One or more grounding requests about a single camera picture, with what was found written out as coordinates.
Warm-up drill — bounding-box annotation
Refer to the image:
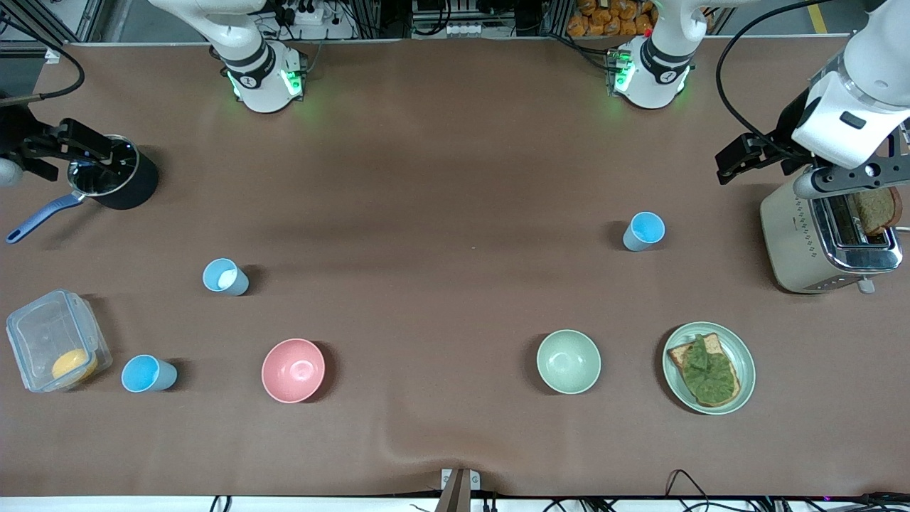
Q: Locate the white power strip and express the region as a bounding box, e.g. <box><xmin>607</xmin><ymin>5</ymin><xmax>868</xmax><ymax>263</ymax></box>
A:
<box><xmin>274</xmin><ymin>0</ymin><xmax>326</xmax><ymax>26</ymax></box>

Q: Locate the light green bowl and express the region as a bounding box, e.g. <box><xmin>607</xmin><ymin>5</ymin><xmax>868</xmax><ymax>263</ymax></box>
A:
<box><xmin>536</xmin><ymin>329</ymin><xmax>602</xmax><ymax>395</ymax></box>

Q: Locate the bag of orange buns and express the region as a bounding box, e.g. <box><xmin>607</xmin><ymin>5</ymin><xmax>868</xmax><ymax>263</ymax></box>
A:
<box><xmin>567</xmin><ymin>0</ymin><xmax>656</xmax><ymax>38</ymax></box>

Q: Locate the glass lid with blue knob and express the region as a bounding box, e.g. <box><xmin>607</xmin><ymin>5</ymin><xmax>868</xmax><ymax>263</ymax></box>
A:
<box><xmin>68</xmin><ymin>135</ymin><xmax>139</xmax><ymax>198</ymax></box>

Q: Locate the yellow round food piece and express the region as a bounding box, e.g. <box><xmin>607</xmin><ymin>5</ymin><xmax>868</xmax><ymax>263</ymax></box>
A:
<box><xmin>51</xmin><ymin>348</ymin><xmax>99</xmax><ymax>385</ymax></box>

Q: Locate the silver beige toaster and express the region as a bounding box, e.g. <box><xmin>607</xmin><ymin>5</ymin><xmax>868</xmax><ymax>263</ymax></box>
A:
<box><xmin>759</xmin><ymin>167</ymin><xmax>905</xmax><ymax>296</ymax></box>

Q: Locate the clear plastic container blue rim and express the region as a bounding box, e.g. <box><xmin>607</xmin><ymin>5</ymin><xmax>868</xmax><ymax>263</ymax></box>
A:
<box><xmin>6</xmin><ymin>289</ymin><xmax>113</xmax><ymax>393</ymax></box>

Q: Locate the thin black looped cable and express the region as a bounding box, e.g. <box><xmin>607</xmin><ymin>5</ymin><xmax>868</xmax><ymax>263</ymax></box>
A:
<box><xmin>665</xmin><ymin>469</ymin><xmax>713</xmax><ymax>512</ymax></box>

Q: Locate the pink bowl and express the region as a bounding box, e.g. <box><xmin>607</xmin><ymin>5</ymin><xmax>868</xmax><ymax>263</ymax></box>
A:
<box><xmin>261</xmin><ymin>338</ymin><xmax>326</xmax><ymax>404</ymax></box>

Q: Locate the toast slice with crust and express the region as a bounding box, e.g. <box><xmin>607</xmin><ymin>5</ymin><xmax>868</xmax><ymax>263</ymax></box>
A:
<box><xmin>667</xmin><ymin>332</ymin><xmax>742</xmax><ymax>408</ymax></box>

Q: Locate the metal table clamp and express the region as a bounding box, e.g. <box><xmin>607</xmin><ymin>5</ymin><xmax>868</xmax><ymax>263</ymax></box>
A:
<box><xmin>435</xmin><ymin>467</ymin><xmax>481</xmax><ymax>512</ymax></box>

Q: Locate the light green plate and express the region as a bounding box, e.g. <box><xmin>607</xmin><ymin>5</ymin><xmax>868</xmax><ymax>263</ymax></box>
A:
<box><xmin>662</xmin><ymin>321</ymin><xmax>756</xmax><ymax>416</ymax></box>

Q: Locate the aluminium frame profile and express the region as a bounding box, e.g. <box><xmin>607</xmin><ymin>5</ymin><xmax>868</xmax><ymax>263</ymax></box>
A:
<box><xmin>0</xmin><ymin>0</ymin><xmax>97</xmax><ymax>56</ymax></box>

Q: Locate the brown bread slice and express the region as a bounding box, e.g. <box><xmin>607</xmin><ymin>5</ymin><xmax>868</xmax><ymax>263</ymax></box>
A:
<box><xmin>850</xmin><ymin>186</ymin><xmax>904</xmax><ymax>237</ymax></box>

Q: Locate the blue plastic cup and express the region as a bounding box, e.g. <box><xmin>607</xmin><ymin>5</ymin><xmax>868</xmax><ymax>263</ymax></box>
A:
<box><xmin>203</xmin><ymin>257</ymin><xmax>250</xmax><ymax>297</ymax></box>
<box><xmin>623</xmin><ymin>211</ymin><xmax>667</xmax><ymax>252</ymax></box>
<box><xmin>121</xmin><ymin>354</ymin><xmax>178</xmax><ymax>393</ymax></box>

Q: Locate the black saucepan with blue handle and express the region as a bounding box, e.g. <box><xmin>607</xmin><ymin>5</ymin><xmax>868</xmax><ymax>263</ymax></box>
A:
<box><xmin>6</xmin><ymin>134</ymin><xmax>159</xmax><ymax>245</ymax></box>

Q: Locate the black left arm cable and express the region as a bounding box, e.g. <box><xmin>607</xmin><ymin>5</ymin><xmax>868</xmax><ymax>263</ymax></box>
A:
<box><xmin>714</xmin><ymin>0</ymin><xmax>877</xmax><ymax>154</ymax></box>

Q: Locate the brown table cloth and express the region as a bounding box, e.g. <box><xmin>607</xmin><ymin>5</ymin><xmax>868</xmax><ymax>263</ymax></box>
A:
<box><xmin>0</xmin><ymin>37</ymin><xmax>910</xmax><ymax>498</ymax></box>

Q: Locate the green lettuce leaf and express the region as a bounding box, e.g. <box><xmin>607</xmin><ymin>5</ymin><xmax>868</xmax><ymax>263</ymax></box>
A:
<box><xmin>682</xmin><ymin>334</ymin><xmax>737</xmax><ymax>405</ymax></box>

